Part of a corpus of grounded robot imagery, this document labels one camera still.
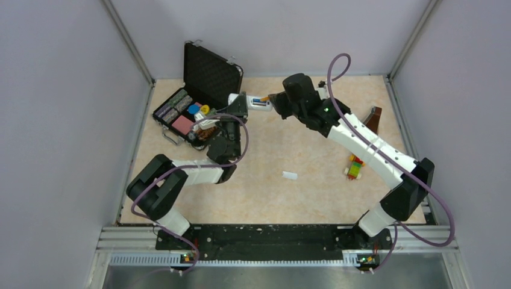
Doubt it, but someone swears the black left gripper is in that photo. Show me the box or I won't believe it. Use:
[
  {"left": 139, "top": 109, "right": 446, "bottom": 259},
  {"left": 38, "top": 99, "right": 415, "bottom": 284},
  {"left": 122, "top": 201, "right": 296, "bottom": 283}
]
[{"left": 214, "top": 92, "right": 248, "bottom": 158}]

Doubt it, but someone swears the white remote control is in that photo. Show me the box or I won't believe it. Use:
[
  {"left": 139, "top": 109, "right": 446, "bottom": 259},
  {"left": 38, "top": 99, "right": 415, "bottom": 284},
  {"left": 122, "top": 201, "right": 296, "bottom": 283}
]
[{"left": 228, "top": 92, "right": 273, "bottom": 111}]

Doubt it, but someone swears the blue AAA battery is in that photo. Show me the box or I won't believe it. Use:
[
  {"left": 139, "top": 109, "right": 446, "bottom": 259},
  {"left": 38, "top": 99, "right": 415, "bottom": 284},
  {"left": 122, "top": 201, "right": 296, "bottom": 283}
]
[{"left": 252, "top": 99, "right": 268, "bottom": 107}]

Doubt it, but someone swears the white battery cover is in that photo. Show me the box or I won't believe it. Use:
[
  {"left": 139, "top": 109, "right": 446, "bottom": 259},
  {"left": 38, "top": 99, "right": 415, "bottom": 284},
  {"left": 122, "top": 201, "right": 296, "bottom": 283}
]
[{"left": 282, "top": 171, "right": 298, "bottom": 180}]

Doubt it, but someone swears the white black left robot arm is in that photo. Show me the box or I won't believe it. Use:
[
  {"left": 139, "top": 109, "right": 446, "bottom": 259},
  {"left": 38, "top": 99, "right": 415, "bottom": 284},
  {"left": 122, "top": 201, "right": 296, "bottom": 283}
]
[{"left": 126, "top": 92, "right": 249, "bottom": 249}]

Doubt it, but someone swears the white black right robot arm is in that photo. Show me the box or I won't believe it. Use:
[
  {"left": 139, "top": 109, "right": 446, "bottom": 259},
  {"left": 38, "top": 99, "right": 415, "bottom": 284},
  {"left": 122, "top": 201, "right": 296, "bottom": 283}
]
[{"left": 269, "top": 73, "right": 434, "bottom": 248}]

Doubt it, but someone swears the yellow big blind chip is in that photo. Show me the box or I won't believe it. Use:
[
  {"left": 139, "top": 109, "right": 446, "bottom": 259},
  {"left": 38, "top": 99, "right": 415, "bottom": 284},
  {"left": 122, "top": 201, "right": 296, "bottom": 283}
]
[{"left": 200, "top": 105, "right": 210, "bottom": 116}]

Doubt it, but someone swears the black poker chip case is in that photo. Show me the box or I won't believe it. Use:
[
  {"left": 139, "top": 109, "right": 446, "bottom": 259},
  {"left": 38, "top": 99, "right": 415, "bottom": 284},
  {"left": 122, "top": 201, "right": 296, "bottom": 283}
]
[{"left": 151, "top": 40, "right": 243, "bottom": 151}]

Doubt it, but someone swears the blue round dealer chip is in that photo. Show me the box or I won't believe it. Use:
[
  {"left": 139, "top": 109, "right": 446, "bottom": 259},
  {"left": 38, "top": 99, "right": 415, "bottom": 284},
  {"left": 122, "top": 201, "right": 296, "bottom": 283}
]
[{"left": 187, "top": 104, "right": 201, "bottom": 115}]

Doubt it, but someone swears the orange black chip row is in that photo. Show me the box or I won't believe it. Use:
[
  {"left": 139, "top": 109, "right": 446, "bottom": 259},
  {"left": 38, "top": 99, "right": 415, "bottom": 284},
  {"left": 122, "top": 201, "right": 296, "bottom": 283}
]
[{"left": 197, "top": 126, "right": 217, "bottom": 141}]

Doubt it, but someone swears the pink playing card deck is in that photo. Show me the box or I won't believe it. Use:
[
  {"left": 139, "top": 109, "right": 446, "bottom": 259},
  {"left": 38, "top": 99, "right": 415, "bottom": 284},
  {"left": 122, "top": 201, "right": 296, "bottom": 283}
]
[{"left": 171, "top": 115, "right": 193, "bottom": 135}]

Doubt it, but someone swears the blue tan chip row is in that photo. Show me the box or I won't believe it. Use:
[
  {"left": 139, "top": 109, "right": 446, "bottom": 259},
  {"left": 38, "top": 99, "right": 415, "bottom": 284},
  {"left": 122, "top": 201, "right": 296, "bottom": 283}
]
[{"left": 162, "top": 95, "right": 193, "bottom": 123}]

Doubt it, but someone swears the purple chip row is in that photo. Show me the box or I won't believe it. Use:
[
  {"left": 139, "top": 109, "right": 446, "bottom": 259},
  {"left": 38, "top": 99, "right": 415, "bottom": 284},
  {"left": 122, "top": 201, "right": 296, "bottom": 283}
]
[{"left": 155, "top": 89, "right": 187, "bottom": 118}]

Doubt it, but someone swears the brown wooden metronome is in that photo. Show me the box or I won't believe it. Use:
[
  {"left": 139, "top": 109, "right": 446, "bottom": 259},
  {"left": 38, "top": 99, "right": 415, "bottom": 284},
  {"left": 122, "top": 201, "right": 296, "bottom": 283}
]
[{"left": 363, "top": 106, "right": 382, "bottom": 134}]

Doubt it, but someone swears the colourful toy brick stack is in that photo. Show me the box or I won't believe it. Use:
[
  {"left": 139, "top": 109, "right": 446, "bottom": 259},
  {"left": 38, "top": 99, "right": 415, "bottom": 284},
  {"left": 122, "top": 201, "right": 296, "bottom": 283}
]
[{"left": 344, "top": 154, "right": 365, "bottom": 180}]

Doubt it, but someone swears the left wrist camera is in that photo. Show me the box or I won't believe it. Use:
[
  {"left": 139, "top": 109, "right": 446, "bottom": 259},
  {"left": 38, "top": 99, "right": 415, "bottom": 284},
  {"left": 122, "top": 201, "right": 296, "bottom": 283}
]
[{"left": 193, "top": 112, "right": 218, "bottom": 131}]

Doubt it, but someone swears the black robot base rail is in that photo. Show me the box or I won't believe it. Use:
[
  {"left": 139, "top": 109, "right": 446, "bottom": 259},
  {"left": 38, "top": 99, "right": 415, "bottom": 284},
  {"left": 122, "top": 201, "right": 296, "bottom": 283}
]
[{"left": 153, "top": 224, "right": 395, "bottom": 270}]

